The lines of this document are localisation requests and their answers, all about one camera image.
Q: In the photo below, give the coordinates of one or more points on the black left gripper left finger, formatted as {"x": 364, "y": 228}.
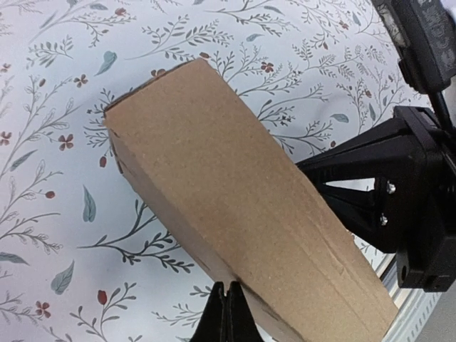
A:
{"x": 213, "y": 323}

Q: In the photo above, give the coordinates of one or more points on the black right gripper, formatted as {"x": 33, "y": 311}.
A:
{"x": 411, "y": 209}

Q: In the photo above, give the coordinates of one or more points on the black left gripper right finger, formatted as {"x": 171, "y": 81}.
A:
{"x": 241, "y": 326}

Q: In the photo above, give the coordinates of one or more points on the brown cardboard paper box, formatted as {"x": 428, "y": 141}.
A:
{"x": 237, "y": 204}

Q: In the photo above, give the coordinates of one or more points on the floral patterned table mat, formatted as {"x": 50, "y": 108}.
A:
{"x": 82, "y": 257}

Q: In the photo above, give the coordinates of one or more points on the aluminium front rail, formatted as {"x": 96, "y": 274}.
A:
{"x": 414, "y": 305}

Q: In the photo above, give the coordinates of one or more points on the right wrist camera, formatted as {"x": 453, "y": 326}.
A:
{"x": 423, "y": 33}

